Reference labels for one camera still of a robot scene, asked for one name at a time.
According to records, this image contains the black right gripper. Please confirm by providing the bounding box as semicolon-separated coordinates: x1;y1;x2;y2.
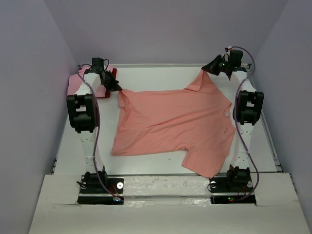
202;54;231;76

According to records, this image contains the salmon orange t-shirt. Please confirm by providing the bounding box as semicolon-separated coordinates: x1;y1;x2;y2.
112;71;235;178

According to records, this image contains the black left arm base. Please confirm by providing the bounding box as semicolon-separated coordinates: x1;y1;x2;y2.
76;176;124;205

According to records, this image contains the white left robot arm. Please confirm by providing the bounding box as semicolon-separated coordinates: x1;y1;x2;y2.
66;58;122;193

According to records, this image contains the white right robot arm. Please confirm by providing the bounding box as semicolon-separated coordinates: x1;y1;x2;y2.
202;46;264;198

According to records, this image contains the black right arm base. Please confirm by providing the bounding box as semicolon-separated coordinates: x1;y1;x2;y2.
207;176;256;205

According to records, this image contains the folded pink t-shirt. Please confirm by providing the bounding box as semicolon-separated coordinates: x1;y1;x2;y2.
66;64;114;99

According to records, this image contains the white foam front panel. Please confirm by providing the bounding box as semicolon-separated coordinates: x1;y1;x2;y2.
30;173;309;234

